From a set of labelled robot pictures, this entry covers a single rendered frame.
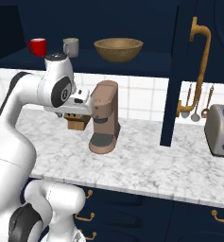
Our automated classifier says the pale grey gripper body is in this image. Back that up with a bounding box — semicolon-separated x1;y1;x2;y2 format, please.
43;95;95;118

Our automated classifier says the navy base cabinet door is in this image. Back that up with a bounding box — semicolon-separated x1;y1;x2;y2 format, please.
164;201;224;242

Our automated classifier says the wooden knife block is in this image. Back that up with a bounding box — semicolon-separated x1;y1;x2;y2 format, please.
63;112;92;131

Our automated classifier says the brown coffee machine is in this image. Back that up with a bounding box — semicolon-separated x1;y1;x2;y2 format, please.
88;79;122;155

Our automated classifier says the grey mug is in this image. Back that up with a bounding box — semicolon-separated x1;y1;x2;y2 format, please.
61;37;80;59

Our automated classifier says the wooden bowl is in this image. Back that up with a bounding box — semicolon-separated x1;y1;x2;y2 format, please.
93;37;145;63

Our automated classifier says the red mug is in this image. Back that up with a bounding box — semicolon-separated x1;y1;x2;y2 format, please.
27;37;48;59

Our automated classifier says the navy drawer front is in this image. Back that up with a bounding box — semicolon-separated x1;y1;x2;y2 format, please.
75;226;169;242
73;202;174;233
82;184;178;211

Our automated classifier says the silver hanging ladle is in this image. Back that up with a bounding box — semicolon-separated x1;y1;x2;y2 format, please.
180;82;194;120

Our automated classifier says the silver hanging spoon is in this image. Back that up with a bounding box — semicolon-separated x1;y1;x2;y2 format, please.
190;94;201;123

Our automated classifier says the copper hanging utensil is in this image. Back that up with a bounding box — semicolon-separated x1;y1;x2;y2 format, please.
200;84;215;119

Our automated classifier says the silver toaster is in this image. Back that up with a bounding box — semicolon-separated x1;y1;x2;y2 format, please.
203;103;224;159

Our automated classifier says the gold drawer handle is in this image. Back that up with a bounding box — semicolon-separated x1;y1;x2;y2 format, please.
84;188;95;200
78;228;98;242
74;212;96;222

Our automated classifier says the navy cabinet door with handle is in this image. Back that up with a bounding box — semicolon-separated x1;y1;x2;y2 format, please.
159;0;199;147

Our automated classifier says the gold curved door handle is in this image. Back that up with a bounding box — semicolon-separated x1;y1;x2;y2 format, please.
175;16;213;118

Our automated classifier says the closed navy wall cabinet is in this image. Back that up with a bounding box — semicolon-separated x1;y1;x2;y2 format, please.
179;0;224;85

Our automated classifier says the gold base cabinet handle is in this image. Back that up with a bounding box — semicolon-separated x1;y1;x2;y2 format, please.
210;209;224;226

